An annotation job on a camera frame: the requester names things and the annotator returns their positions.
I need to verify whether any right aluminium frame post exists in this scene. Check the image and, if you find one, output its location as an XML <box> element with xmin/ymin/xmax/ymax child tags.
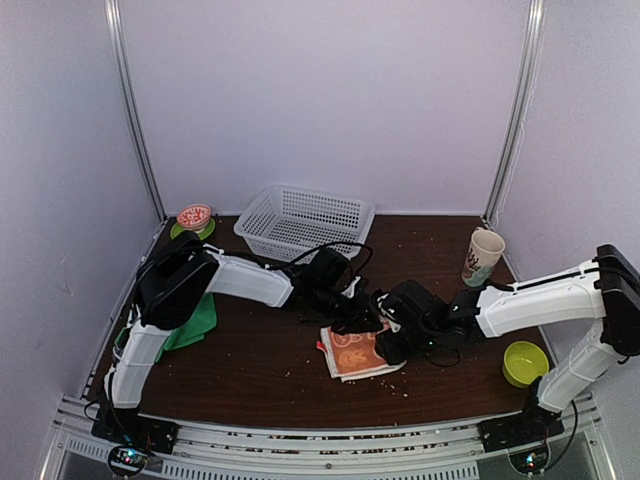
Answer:
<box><xmin>484</xmin><ymin>0</ymin><xmax>546</xmax><ymax>228</ymax></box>

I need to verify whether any orange bunny pattern towel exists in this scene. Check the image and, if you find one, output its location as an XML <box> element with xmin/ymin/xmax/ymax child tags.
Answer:
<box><xmin>316</xmin><ymin>327</ymin><xmax>406</xmax><ymax>382</ymax></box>

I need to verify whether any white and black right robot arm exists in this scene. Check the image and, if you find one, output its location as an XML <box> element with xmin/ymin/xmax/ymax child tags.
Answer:
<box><xmin>375</xmin><ymin>244</ymin><xmax>639</xmax><ymax>442</ymax></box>

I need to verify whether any green saucer plate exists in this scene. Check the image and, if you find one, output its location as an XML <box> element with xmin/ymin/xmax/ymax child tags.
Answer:
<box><xmin>170</xmin><ymin>217</ymin><xmax>216</xmax><ymax>240</ymax></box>

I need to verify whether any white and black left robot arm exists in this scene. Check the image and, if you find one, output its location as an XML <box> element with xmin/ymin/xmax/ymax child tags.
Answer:
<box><xmin>99</xmin><ymin>232</ymin><xmax>383</xmax><ymax>444</ymax></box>

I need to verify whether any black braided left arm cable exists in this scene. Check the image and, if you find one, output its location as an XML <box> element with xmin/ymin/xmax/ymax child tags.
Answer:
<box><xmin>134</xmin><ymin>241</ymin><xmax>375</xmax><ymax>321</ymax></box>

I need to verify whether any cream patterned ceramic mug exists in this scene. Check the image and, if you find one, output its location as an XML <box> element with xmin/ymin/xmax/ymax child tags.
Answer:
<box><xmin>461</xmin><ymin>227</ymin><xmax>506</xmax><ymax>288</ymax></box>

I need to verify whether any red patterned ceramic bowl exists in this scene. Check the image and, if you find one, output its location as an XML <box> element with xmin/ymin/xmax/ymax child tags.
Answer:
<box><xmin>177</xmin><ymin>204</ymin><xmax>212</xmax><ymax>232</ymax></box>

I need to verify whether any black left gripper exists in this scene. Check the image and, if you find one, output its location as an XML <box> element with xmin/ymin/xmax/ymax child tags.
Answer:
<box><xmin>313</xmin><ymin>284</ymin><xmax>383</xmax><ymax>335</ymax></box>

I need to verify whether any white plastic mesh basket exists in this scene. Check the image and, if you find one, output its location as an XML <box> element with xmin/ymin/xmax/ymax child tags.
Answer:
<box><xmin>234</xmin><ymin>185</ymin><xmax>375</xmax><ymax>261</ymax></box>

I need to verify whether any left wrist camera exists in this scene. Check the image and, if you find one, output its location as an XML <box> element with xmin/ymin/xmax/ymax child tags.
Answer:
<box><xmin>342</xmin><ymin>275</ymin><xmax>369</xmax><ymax>299</ymax></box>

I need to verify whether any front aluminium rail base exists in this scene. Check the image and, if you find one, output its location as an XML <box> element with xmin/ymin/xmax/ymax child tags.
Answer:
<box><xmin>36</xmin><ymin>394</ymin><xmax>621</xmax><ymax>479</ymax></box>

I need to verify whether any lime green bowl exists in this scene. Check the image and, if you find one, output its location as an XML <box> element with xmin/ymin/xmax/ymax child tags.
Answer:
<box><xmin>502</xmin><ymin>341</ymin><xmax>550</xmax><ymax>388</ymax></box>

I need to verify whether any left aluminium frame post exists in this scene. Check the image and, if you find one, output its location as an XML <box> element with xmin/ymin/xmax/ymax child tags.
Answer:
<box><xmin>104</xmin><ymin>0</ymin><xmax>167</xmax><ymax>222</ymax></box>

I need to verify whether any green microfiber towel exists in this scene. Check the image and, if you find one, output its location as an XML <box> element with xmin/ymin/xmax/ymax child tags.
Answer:
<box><xmin>155</xmin><ymin>293</ymin><xmax>218</xmax><ymax>363</ymax></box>

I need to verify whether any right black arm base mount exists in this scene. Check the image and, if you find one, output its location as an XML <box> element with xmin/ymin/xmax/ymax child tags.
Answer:
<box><xmin>478</xmin><ymin>404</ymin><xmax>565</xmax><ymax>453</ymax></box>

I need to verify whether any aluminium frame post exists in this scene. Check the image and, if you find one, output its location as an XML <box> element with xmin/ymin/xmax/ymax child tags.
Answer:
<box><xmin>104</xmin><ymin>0</ymin><xmax>167</xmax><ymax>222</ymax></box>
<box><xmin>484</xmin><ymin>0</ymin><xmax>546</xmax><ymax>228</ymax></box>

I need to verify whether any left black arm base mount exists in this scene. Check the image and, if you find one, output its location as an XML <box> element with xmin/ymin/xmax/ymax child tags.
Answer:
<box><xmin>91</xmin><ymin>401</ymin><xmax>179</xmax><ymax>454</ymax></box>

